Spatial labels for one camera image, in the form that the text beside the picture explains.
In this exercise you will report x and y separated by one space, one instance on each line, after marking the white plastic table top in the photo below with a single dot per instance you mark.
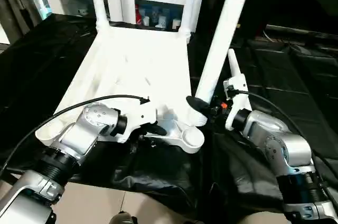
132 63

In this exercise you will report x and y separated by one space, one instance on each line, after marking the white plastic table leg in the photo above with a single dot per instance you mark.
190 4
233 63
227 23
99 2

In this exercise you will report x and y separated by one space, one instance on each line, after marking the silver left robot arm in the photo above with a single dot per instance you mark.
84 134

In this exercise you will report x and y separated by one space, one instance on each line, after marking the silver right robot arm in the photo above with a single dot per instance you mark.
277 139

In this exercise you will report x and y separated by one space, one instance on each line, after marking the black plastic mat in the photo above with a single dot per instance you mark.
277 89

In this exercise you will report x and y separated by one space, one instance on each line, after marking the long grey metal bar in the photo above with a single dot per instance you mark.
303 29

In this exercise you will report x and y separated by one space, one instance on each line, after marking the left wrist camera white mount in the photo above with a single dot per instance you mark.
140 115

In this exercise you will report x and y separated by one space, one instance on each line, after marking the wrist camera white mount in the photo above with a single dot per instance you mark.
239 89
140 115

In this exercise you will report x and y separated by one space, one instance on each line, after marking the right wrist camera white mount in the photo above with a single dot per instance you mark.
239 89

